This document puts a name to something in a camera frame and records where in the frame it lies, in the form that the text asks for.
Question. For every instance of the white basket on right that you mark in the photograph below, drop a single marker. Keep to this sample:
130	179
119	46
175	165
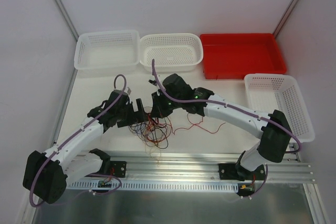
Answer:
269	92

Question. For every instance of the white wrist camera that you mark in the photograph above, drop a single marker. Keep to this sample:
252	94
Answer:
128	90
152	81

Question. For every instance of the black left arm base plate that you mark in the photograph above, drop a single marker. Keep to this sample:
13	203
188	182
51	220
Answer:
118	169

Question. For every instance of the white round-hole basket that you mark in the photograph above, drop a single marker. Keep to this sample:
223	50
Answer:
172	52

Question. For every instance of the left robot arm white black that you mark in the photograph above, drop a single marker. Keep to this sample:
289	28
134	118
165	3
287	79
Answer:
47	174

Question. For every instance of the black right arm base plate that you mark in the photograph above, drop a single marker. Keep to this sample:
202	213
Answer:
228	171

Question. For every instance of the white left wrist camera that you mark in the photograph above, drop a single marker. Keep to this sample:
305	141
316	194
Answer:
128	90

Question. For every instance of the aluminium corner post left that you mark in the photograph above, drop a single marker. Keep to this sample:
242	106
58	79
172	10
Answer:
62	9

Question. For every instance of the aluminium corner post right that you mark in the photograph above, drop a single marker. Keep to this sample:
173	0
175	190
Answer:
286	15

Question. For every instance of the translucent white square-hole basket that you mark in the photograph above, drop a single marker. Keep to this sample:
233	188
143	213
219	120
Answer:
107	50

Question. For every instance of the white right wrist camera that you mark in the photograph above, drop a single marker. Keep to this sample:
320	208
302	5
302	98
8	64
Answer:
152	81

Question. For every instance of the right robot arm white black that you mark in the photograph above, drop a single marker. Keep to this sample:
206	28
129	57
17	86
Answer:
271	129

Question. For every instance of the aluminium corner post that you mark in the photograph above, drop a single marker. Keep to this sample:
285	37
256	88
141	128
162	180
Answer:
286	15
62	9

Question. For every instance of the white slotted cable duct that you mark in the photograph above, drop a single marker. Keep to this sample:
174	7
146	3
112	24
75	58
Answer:
96	184

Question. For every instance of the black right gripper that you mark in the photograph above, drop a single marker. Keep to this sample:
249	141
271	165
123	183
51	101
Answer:
158	105

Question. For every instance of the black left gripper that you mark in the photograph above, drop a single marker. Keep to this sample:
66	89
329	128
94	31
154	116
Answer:
132	115

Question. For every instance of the red plastic tray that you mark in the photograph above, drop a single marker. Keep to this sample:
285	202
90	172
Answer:
233	56

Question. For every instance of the aluminium mounting rail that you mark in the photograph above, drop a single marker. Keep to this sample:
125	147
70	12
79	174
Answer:
204	167

